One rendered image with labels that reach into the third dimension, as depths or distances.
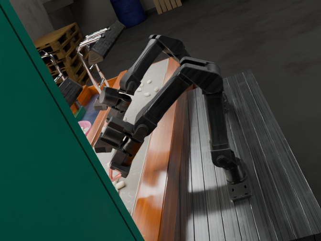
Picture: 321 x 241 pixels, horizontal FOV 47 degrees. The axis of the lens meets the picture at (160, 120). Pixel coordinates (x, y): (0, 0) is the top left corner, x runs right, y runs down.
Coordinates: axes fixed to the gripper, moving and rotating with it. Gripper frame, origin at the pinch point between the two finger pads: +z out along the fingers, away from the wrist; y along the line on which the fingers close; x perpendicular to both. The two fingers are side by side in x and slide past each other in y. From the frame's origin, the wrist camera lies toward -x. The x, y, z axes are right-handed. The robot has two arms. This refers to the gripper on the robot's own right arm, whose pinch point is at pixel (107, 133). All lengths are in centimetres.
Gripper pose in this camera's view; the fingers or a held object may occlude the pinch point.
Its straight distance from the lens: 163.7
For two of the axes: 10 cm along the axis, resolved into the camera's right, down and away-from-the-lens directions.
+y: -1.0, 4.8, -8.7
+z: -4.5, 7.6, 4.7
